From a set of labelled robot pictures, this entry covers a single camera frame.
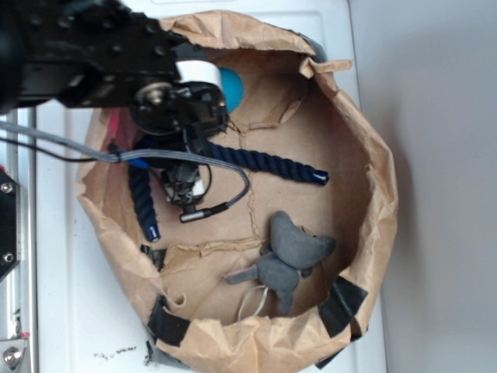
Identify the aluminium rail with bracket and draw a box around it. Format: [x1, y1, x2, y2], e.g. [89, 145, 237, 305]
[1, 128, 39, 372]

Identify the grey plush elephant toy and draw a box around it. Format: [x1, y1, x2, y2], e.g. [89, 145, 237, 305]
[224, 211, 336, 315]

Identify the grey braided camera cable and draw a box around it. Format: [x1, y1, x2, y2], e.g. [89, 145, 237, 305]
[0, 120, 250, 225]

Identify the brown paper bag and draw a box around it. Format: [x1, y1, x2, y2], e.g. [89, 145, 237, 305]
[76, 10, 398, 372]

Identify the dark blue twisted rope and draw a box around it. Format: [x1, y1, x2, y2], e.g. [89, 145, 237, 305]
[127, 140, 330, 242]

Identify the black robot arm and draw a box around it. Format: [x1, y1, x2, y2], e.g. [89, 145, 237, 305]
[1, 1, 229, 148]

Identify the teal blue ball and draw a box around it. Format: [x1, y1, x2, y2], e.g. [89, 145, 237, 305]
[219, 68, 245, 113]

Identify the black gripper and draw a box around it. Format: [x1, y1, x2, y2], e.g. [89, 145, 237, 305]
[130, 44, 229, 155]

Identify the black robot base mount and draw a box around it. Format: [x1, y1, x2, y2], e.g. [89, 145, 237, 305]
[0, 170, 19, 281]

